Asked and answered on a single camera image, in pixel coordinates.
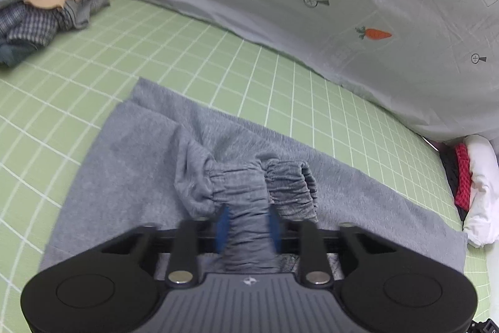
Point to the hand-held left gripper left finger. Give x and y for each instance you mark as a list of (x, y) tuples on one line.
[(222, 227)]

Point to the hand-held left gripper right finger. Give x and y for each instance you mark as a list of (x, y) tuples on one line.
[(275, 229)]

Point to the grey pants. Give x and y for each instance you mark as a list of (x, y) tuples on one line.
[(136, 161)]

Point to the black folded garment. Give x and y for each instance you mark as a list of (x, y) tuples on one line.
[(448, 165)]

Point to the red striped cloth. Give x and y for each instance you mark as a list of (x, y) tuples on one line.
[(464, 184)]

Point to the white folded garment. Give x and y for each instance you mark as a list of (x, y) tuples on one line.
[(485, 200)]

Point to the grey crumpled garment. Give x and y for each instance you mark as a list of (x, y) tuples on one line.
[(85, 11)]

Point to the dark teal garment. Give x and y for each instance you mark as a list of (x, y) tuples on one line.
[(15, 54)]

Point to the blue plaid shirt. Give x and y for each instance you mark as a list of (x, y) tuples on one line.
[(31, 24)]

